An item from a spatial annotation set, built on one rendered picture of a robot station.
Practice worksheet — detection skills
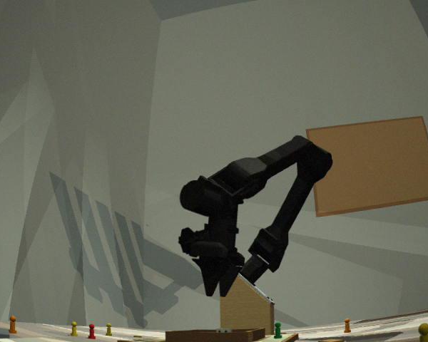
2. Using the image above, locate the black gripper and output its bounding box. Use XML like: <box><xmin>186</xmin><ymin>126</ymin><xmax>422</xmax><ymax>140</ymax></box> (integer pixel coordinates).
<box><xmin>189</xmin><ymin>219</ymin><xmax>245</xmax><ymax>297</ymax></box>

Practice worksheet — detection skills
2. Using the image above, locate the green game pawn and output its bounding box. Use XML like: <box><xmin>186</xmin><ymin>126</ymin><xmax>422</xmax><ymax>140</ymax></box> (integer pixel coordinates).
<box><xmin>274</xmin><ymin>322</ymin><xmax>282</xmax><ymax>338</ymax></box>

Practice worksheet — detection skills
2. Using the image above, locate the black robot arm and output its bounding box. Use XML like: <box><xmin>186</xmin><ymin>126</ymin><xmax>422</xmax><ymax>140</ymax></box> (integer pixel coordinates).
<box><xmin>178</xmin><ymin>135</ymin><xmax>333</xmax><ymax>286</ymax></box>

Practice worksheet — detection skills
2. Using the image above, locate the red pawn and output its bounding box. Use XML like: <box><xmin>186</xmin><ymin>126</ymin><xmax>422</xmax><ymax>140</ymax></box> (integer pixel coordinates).
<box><xmin>88</xmin><ymin>324</ymin><xmax>96</xmax><ymax>339</ymax></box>

